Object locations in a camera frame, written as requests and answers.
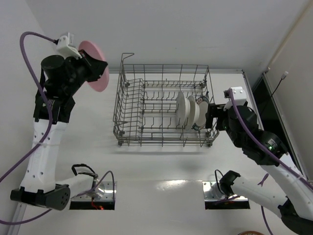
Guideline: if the brown round object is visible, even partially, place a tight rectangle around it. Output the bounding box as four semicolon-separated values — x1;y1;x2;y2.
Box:
238;231;264;235

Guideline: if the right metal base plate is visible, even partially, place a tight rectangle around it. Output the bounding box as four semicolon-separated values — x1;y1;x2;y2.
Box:
202;181;248;202

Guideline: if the pink round plate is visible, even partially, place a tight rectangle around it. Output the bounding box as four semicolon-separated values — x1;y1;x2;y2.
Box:
79;41;110;92

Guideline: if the beige wall conduit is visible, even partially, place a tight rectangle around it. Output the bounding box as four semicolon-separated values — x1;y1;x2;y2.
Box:
265;0;313;72

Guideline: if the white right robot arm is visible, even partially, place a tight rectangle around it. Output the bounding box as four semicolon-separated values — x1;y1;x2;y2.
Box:
205;104;313;235

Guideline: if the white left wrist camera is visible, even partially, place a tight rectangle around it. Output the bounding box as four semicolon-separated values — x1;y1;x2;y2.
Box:
56;32;82;59

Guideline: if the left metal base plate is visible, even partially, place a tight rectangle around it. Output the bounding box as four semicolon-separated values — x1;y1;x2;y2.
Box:
93;181;117;202

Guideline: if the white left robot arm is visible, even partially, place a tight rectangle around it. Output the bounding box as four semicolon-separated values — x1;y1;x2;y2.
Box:
10;49;109;211

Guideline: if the black hanging wall cable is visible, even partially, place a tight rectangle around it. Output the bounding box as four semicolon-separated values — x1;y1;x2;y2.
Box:
259;71;290;116

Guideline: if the grey wire dish rack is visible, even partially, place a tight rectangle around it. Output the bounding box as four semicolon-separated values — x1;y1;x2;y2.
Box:
113;53;219;147

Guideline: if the white deep plate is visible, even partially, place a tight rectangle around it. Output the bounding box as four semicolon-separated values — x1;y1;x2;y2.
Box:
185;95;200;131
176;91;191;128

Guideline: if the metal base plate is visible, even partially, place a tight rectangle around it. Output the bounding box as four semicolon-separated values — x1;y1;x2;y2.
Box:
93;181;117;202
202;181;248;202

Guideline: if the green rimmed printed plate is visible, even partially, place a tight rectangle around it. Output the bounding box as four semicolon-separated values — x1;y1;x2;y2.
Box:
192;96;209;131

